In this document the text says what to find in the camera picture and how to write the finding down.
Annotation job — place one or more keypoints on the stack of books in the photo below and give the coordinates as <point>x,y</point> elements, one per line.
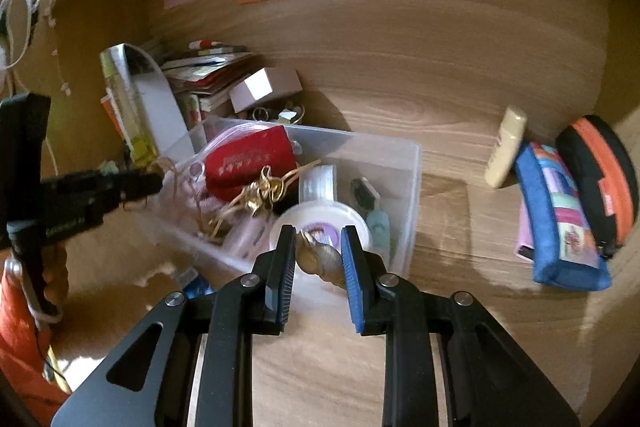
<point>210,77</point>

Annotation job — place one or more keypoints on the black orange zip pouch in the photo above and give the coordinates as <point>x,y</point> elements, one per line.
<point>590,157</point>

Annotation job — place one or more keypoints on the person's left hand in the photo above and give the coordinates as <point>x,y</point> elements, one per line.
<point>56,274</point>

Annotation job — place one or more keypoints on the pink white tube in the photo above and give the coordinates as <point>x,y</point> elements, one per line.
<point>250,237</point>

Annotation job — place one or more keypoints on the white tape roll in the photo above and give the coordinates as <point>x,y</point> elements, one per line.
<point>320,214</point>

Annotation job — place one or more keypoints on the red fabric pouch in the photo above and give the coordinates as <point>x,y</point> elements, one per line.
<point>245,162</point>

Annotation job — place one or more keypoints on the beige spiral seashell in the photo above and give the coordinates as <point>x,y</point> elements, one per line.
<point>320,259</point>

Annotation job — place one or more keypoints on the gold ribbon ornament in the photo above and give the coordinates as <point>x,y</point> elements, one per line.
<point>260,197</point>

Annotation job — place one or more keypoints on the clear plastic storage box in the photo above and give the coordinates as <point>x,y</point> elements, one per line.
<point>390,177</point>

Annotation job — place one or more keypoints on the clear tape roll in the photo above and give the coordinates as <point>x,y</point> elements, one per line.
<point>315,184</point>

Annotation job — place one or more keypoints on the cream lotion tube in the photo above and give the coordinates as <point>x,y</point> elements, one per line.
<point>505,147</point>

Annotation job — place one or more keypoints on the yellow orange booklets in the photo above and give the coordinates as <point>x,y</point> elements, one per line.
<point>125,117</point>

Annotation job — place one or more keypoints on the blue wrapper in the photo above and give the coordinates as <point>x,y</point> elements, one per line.
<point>195,287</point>

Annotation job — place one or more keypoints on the dark green plastic object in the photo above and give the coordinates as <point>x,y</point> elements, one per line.
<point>362,194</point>

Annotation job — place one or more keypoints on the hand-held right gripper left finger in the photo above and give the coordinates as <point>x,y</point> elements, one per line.
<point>286,277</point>

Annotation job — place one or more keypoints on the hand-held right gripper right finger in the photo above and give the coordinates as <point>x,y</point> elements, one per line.
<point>351,277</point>

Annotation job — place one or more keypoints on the pink zip bag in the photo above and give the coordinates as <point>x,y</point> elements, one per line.
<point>225,138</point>

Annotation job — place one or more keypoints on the blue patchwork pencil case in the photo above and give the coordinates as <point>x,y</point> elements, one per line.
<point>545,227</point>

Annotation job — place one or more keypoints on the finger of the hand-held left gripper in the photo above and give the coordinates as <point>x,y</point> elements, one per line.
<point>135,187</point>

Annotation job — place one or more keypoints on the light blue small bottle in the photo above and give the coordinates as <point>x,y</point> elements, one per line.
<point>377,227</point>

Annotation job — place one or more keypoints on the wooden desktop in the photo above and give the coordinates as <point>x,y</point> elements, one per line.
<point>450,332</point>

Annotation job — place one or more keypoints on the small white cardboard box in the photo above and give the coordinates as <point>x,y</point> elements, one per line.
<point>255,89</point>

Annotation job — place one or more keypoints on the pink phone case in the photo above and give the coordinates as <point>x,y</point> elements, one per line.
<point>524,237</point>

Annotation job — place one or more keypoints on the white bent booklet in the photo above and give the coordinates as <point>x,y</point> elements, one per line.
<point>155,107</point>

